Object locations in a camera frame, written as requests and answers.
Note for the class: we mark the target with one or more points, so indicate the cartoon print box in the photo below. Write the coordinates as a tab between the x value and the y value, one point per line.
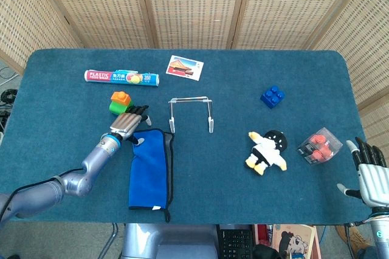
291	237

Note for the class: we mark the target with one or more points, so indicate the orange toy brick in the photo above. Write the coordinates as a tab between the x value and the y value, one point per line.
120	97

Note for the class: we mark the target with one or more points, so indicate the black white plush doll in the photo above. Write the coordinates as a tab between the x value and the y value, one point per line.
267	149

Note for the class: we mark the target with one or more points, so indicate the palace picture postcard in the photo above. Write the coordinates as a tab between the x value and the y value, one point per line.
182	67

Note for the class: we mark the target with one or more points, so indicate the green toy brick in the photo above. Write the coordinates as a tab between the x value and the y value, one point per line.
117	107

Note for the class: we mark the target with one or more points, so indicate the clear box with red parts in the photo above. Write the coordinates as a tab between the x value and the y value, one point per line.
319	146

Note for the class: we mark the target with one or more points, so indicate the large blue toy brick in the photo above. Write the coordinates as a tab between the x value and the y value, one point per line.
272	96

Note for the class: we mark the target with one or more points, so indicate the black rounded object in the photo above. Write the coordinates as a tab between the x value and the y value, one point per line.
264	253

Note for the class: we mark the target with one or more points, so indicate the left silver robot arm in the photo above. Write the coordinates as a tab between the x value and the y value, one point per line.
97	158

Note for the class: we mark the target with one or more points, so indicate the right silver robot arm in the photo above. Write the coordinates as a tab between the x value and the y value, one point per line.
381	234

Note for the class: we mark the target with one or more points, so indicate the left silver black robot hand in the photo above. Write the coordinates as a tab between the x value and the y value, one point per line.
126	123

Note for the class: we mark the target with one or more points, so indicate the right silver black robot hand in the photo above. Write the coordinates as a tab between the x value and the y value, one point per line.
375	183

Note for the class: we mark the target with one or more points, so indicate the black keyboard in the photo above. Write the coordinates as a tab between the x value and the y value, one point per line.
235	242

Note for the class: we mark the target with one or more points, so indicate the brown shoe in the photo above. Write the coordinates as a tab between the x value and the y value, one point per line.
354	236

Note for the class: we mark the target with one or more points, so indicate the grey and blue cloth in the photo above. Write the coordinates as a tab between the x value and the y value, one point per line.
149	174

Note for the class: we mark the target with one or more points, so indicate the plastic food wrap box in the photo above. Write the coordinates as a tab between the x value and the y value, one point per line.
100	76

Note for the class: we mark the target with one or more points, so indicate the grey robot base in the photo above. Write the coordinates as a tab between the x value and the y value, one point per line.
170	240

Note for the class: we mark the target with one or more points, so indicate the teal table mat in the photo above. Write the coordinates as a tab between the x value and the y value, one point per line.
60	119

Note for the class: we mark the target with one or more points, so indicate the woven bamboo folding screen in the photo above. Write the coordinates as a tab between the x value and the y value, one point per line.
194	6

